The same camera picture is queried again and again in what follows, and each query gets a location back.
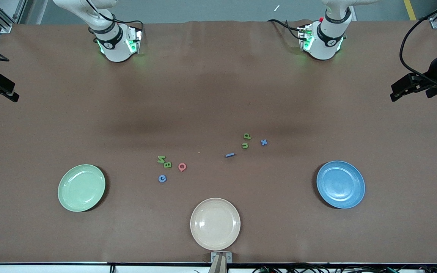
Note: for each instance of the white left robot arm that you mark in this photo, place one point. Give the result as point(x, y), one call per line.
point(326, 40)

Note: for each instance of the pink letter Q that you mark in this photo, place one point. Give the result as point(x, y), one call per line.
point(179, 167)

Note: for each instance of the brown table cover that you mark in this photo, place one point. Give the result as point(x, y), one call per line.
point(203, 94)

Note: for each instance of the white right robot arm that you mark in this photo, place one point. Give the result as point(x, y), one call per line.
point(112, 41)

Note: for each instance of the green letter M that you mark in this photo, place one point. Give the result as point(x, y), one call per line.
point(161, 159)

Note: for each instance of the blue lowercase letter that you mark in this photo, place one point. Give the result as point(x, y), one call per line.
point(230, 154)

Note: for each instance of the green letter B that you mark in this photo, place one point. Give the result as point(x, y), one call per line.
point(168, 165)

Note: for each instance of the beige camera pole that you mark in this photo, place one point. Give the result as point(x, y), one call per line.
point(218, 267)

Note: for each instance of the blue plate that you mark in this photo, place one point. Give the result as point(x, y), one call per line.
point(340, 184)

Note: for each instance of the beige plate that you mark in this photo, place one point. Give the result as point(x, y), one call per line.
point(215, 223)

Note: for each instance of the green letter p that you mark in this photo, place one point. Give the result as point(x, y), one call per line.
point(247, 136)

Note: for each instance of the grey metal bracket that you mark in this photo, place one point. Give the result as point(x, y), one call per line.
point(214, 257)

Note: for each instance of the white table edge rail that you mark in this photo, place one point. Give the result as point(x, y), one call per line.
point(51, 268)

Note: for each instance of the blue round capital letter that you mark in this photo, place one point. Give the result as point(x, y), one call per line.
point(159, 178)

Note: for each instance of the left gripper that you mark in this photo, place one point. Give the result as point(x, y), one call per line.
point(433, 71)

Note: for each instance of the blue letter x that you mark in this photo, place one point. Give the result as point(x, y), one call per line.
point(264, 142)

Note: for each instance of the green plate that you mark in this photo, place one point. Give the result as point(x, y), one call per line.
point(82, 187)

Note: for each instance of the yellow floor tape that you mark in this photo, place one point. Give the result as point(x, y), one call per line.
point(410, 9)

